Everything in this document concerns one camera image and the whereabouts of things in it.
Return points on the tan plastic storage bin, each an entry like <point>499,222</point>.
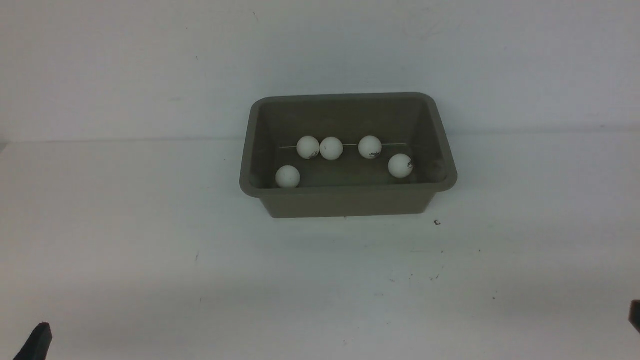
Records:
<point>352,186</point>

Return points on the white ping-pong ball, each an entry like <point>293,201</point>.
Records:
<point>287,177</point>
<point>308,147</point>
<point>400,166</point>
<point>331,148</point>
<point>370,147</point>

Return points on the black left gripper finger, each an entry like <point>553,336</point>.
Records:
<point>38,343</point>

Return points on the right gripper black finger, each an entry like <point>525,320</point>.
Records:
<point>634,315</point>

